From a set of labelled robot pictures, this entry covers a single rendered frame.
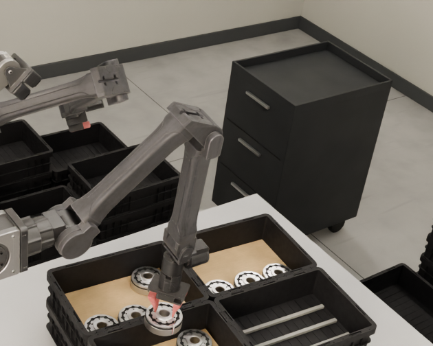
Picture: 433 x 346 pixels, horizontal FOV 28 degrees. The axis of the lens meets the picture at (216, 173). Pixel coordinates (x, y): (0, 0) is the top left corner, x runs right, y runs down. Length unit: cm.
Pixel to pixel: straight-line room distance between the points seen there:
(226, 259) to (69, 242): 106
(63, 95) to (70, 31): 334
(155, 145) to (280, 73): 218
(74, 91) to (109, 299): 75
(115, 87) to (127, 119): 299
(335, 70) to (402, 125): 158
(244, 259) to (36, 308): 69
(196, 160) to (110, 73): 37
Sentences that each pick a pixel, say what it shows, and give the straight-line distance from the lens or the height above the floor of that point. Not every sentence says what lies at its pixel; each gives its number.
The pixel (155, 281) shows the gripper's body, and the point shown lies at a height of 110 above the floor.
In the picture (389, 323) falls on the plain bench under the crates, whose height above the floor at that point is 70.
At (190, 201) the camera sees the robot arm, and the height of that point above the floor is 142.
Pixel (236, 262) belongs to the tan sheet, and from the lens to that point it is 286.
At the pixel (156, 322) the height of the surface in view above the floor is 100.
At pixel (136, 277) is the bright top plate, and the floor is 86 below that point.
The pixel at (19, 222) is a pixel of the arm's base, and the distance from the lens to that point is 184.
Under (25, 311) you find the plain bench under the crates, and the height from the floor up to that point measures 70.
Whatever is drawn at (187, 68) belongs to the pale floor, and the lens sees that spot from 584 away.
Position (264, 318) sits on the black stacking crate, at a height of 83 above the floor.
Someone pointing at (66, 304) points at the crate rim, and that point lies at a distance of 250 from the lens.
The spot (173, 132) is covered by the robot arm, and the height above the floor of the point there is 166.
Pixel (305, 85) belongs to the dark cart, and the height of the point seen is 86.
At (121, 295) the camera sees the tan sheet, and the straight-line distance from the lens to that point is 269.
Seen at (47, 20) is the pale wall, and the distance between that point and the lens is 541.
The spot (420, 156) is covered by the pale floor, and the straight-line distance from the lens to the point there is 537.
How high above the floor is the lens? 263
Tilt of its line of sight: 33 degrees down
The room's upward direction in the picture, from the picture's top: 9 degrees clockwise
